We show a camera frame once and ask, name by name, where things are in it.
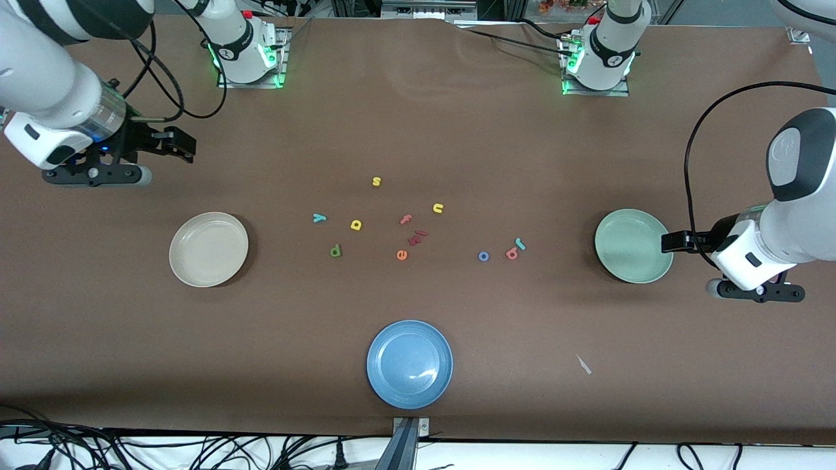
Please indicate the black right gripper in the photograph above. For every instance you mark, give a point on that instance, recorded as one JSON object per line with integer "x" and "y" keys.
{"x": 139, "y": 138}

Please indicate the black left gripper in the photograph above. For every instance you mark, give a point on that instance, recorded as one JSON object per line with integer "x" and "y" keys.
{"x": 714, "y": 236}

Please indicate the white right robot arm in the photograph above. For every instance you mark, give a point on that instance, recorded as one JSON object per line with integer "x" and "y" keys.
{"x": 39, "y": 72}

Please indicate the pale green round plate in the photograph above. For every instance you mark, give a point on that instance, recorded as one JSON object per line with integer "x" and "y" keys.
{"x": 633, "y": 246}

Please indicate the beige round plate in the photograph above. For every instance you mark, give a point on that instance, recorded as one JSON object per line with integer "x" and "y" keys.
{"x": 208, "y": 249}

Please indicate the white paper scrap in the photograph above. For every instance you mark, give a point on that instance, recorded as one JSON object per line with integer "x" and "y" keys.
{"x": 583, "y": 364}

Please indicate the silver background box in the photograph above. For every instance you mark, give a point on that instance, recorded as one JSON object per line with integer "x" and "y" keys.
{"x": 428, "y": 8}

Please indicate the blue round plate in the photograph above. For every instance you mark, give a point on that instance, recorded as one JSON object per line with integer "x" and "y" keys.
{"x": 409, "y": 364}

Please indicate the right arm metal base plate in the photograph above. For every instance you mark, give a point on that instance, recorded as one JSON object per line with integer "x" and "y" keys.
{"x": 225, "y": 83}

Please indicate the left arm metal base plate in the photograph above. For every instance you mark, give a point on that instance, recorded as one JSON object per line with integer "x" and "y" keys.
{"x": 620, "y": 93}

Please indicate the aluminium corner bracket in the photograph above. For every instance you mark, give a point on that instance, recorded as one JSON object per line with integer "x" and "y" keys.
{"x": 800, "y": 32}

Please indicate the silver table edge bracket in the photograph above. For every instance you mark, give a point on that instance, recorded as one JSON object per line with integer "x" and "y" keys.
{"x": 423, "y": 427}

